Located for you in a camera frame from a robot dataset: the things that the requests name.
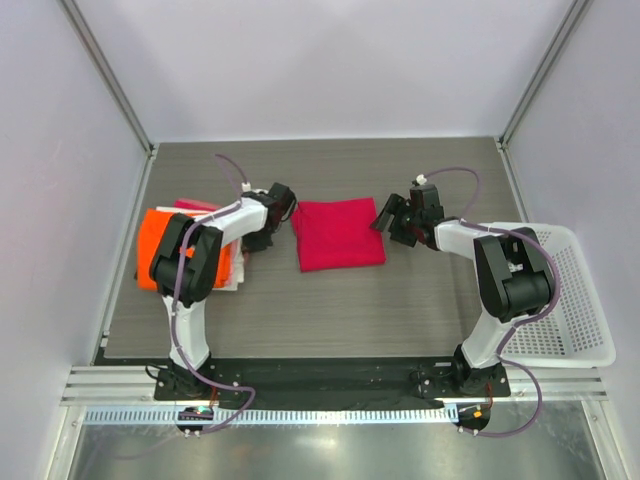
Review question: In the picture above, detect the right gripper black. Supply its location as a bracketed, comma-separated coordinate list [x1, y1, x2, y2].
[370, 193, 422, 247]

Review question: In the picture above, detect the magenta red t shirt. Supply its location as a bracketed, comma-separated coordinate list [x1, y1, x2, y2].
[291, 197, 386, 273]

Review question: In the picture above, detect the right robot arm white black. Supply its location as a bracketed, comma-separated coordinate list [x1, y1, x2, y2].
[370, 183, 559, 396]

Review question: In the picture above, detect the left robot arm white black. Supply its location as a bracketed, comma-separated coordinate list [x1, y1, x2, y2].
[149, 182, 297, 399]

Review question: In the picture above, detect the white folded t shirt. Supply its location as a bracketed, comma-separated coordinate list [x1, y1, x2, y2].
[155, 206, 245, 291]

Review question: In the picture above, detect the magenta folded t shirt bottom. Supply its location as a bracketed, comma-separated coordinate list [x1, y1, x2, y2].
[173, 198, 220, 211]

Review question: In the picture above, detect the orange folded t shirt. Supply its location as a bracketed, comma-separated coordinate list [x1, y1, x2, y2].
[136, 207, 235, 291]

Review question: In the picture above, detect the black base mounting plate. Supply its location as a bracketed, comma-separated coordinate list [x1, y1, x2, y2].
[145, 356, 511, 411]

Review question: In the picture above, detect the white plastic perforated basket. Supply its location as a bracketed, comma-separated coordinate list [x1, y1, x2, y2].
[502, 223, 616, 368]

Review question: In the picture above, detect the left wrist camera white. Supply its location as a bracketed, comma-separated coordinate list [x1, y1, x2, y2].
[241, 182, 268, 194]

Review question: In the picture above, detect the perforated metal cable rail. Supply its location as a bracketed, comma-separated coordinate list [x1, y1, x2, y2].
[84, 404, 458, 426]

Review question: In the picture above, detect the right aluminium frame post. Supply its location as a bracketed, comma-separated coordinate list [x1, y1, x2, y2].
[496, 0, 592, 151]

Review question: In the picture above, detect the aluminium frame post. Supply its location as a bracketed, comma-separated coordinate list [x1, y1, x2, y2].
[57, 0, 154, 156]
[496, 0, 592, 151]

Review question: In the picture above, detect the left aluminium frame post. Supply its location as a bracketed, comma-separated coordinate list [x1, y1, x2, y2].
[57, 0, 154, 156]

